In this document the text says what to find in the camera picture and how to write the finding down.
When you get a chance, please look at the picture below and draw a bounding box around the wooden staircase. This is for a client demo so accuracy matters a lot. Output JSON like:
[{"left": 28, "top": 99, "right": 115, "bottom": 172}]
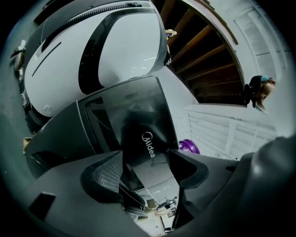
[{"left": 159, "top": 0, "right": 246, "bottom": 107}]

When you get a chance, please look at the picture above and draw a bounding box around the white and black washing machine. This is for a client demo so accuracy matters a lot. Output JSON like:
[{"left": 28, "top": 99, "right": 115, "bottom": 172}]
[{"left": 21, "top": 0, "right": 173, "bottom": 121}]

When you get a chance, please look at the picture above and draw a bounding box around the black front-loading washing machine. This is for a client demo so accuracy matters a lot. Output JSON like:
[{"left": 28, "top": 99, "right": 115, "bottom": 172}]
[{"left": 24, "top": 66, "right": 202, "bottom": 232}]

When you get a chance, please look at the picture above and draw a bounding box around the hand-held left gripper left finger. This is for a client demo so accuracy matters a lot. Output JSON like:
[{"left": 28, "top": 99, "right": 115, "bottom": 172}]
[{"left": 23, "top": 150, "right": 149, "bottom": 237}]

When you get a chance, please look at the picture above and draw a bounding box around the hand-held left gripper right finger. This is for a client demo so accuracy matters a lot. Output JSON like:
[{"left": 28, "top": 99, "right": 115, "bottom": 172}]
[{"left": 161, "top": 149, "right": 254, "bottom": 237}]

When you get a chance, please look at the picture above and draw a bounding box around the purple plastic bucket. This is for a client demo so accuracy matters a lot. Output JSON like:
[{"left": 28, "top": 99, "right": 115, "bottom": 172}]
[{"left": 178, "top": 138, "right": 201, "bottom": 156}]

